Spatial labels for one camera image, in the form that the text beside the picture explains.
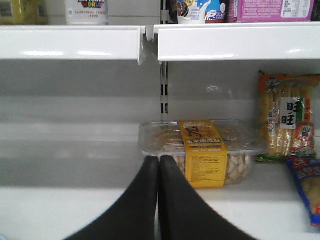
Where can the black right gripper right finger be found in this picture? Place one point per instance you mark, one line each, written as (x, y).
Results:
(184, 215)

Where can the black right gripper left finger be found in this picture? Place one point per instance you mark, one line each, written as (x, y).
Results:
(132, 216)

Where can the clear biscuit box yellow label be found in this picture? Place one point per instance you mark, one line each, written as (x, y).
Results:
(209, 153)

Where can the blue snack bag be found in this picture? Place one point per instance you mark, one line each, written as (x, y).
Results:
(306, 175)

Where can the white store shelving unit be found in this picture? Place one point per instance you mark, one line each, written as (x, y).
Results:
(72, 99)

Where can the wangwang rice cracker bag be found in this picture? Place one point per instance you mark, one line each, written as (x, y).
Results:
(286, 115)

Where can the blue oreo cup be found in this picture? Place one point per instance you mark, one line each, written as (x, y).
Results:
(198, 12)

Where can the pink snack box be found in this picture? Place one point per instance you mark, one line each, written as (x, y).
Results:
(269, 11)

